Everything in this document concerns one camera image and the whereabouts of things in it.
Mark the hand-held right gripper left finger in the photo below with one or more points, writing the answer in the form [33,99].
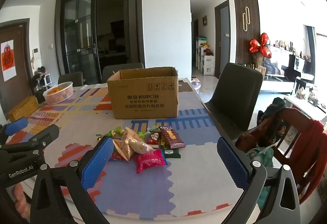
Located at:
[98,162]

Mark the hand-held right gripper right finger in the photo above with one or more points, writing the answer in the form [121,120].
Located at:
[233,162]

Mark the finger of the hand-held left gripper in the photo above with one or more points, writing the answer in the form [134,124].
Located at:
[16,123]
[47,133]

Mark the beige snack packet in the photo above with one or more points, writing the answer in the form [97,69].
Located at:
[132,135]
[122,150]

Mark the white yellow snack packet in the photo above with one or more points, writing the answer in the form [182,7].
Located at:
[140,146]

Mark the pink snack packet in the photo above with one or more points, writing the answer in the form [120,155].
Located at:
[149,161]

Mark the red snack packet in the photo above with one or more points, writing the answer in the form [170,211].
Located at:
[154,139]

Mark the dark green snack packet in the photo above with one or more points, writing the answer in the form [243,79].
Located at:
[171,153]

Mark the brown cardboard box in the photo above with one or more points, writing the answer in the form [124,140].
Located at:
[143,96]

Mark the person's left hand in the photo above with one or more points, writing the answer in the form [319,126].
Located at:
[20,198]

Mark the yellow woven box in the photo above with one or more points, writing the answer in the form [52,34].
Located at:
[23,109]

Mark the teal cloth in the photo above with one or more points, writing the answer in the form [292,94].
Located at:
[263,160]

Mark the pink plastic basket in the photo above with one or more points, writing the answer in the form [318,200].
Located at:
[60,95]

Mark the pile of oranges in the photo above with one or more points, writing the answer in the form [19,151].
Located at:
[55,90]

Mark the wooden child chair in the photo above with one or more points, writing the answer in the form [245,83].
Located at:
[278,134]

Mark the white stool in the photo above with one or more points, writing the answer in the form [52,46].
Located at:
[48,79]

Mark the brown wooden door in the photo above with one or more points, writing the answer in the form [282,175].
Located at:
[21,65]

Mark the small dark dining chair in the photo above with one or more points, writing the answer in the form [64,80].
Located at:
[71,79]

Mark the red and white door poster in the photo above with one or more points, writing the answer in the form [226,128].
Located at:
[8,60]

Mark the large dark dining chair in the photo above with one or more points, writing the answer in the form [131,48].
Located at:
[237,96]

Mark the dark green cloth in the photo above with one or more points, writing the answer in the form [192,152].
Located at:
[276,107]

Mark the red cloth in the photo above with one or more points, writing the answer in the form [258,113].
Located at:
[306,152]

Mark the glass sliding door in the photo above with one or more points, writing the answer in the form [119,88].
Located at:
[84,35]

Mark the white storage shelf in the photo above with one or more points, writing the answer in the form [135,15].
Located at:
[204,58]

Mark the black piano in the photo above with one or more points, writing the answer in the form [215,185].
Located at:
[296,65]

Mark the red bow decoration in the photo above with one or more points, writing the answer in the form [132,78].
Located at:
[260,47]

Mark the grey room door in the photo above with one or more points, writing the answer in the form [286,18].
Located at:
[222,40]

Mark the gold wall decoration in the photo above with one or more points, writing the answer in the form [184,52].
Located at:
[246,18]

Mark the small picture frame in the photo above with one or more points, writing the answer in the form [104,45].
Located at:
[205,20]

